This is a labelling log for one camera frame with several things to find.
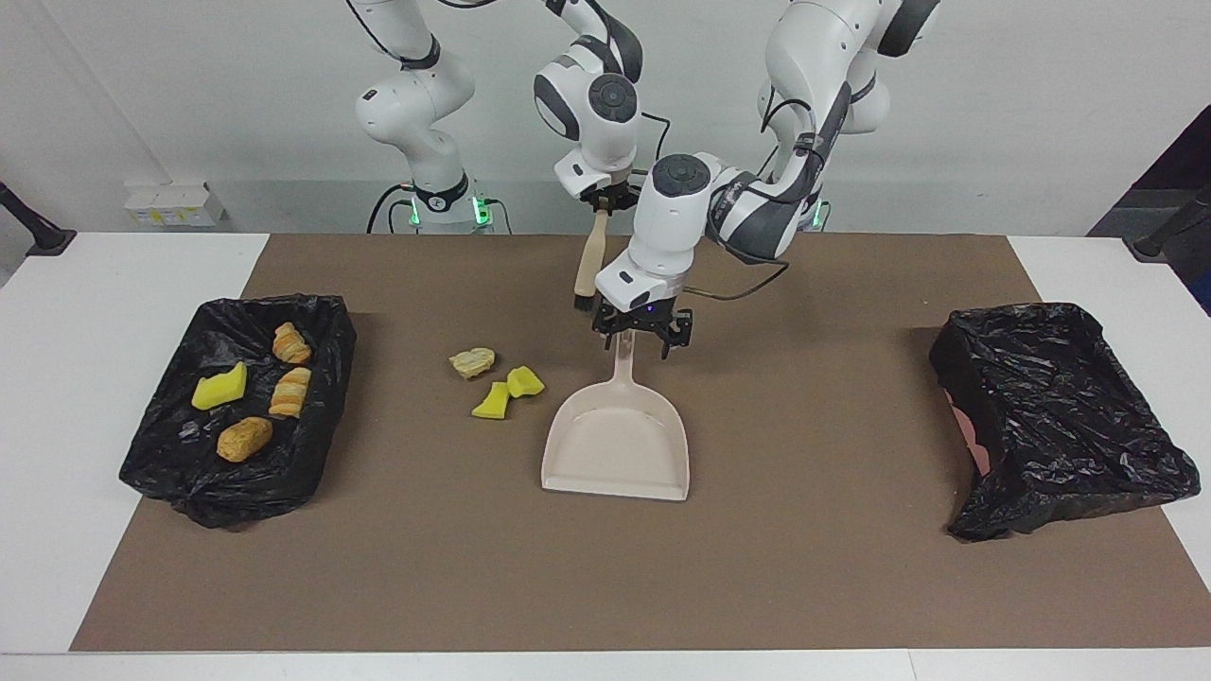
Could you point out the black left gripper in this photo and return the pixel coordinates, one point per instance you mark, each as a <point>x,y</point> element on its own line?
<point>643,317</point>

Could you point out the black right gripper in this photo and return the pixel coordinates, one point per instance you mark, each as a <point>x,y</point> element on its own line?
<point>610,197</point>

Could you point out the beige brush with black bristles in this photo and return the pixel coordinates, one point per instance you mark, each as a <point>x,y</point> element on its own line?
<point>591,265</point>

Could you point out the beige plastic dustpan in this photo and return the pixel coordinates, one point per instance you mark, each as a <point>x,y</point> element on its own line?
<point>615,454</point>

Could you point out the small yellow sponge piece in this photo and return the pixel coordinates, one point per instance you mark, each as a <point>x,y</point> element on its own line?
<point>492,405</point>
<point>525,382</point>

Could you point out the pale round pastry piece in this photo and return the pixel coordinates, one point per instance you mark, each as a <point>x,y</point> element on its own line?
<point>471,362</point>

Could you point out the tan bread chunk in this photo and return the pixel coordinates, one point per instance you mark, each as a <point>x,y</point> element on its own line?
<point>289,392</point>

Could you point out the brown bread roll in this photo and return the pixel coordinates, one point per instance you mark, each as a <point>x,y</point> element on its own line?
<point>244,440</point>

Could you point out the yellow sponge with green backing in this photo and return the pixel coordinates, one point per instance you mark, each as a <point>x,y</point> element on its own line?
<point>219,388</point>

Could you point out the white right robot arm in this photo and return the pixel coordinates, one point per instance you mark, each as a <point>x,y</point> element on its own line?
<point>605,104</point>

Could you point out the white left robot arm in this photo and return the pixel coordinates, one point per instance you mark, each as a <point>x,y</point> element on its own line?
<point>672,227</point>

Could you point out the pink plastic bin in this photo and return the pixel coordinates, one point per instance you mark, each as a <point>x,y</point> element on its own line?
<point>970,430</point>

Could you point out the black trash bag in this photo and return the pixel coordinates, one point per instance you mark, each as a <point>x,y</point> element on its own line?
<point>1060,416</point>

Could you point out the black bag lined bin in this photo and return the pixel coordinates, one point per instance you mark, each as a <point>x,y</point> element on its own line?
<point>189,463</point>

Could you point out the brown table mat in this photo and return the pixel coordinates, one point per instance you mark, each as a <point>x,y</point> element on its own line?
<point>473,567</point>

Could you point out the striped orange croissant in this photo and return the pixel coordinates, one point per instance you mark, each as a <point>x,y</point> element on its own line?
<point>291,345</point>

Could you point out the black stand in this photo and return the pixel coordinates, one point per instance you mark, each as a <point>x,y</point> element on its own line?
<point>1159,244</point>
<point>43,236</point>

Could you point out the white wall socket box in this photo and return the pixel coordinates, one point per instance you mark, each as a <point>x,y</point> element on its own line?
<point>166,206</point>

